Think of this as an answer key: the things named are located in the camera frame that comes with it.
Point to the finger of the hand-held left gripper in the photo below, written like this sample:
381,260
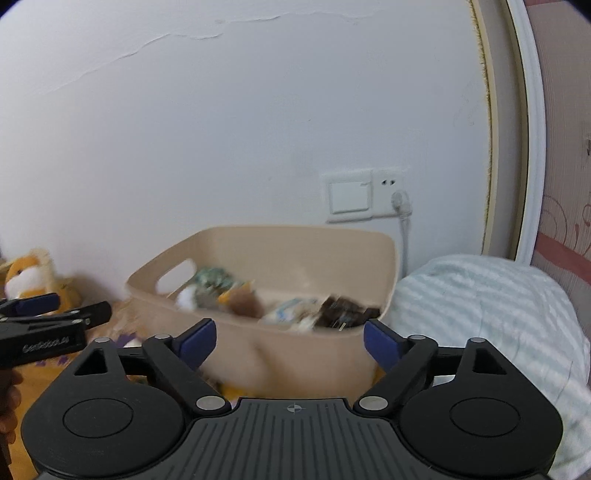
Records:
94,311
39,302

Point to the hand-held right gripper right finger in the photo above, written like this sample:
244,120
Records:
378,344

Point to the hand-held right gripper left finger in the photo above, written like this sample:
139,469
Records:
199,340

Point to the white plush with red bow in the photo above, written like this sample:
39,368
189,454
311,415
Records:
187,299

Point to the brown plaid doll garment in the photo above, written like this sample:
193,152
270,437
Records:
346,311

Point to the brown squirrel plush toy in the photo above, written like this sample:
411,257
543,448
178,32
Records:
242,302

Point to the green plaid scrunchie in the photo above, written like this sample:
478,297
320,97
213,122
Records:
212,279

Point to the beige plastic container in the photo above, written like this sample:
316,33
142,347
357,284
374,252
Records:
286,364

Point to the blue and white packet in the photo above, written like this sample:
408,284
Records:
288,310

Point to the person's left hand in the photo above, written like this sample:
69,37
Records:
9,397

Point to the floral table mat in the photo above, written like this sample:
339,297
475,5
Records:
117,323

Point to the orange hamster plush toy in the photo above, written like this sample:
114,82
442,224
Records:
27,277

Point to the blue striped blanket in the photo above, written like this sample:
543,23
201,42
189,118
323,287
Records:
485,332

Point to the white wall socket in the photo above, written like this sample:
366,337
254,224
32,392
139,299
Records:
388,182

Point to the white door frame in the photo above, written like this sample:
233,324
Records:
528,138

